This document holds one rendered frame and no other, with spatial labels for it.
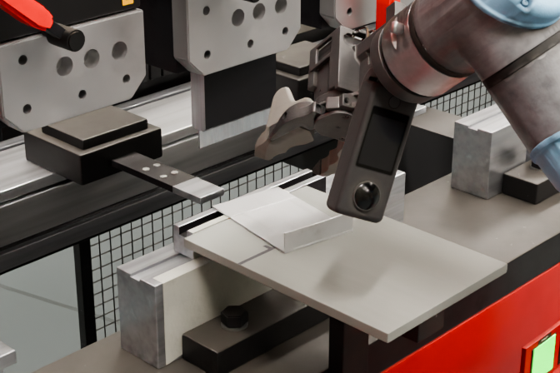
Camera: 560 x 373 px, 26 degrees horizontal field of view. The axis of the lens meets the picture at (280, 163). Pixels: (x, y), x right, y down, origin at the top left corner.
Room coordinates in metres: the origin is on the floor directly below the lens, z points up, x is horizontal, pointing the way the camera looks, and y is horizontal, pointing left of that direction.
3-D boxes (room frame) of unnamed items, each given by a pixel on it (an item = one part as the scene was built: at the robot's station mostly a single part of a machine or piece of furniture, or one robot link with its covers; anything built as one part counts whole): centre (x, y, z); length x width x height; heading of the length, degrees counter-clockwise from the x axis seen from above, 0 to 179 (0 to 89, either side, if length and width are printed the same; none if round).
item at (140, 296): (1.20, 0.01, 0.92); 0.39 x 0.06 x 0.10; 136
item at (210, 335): (1.15, -0.02, 0.89); 0.30 x 0.05 x 0.03; 136
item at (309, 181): (1.18, 0.03, 0.99); 0.20 x 0.03 x 0.03; 136
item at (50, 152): (1.27, 0.17, 1.01); 0.26 x 0.12 x 0.05; 46
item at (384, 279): (1.06, -0.06, 1.00); 0.26 x 0.18 x 0.01; 46
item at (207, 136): (1.16, 0.05, 1.13); 0.10 x 0.02 x 0.10; 136
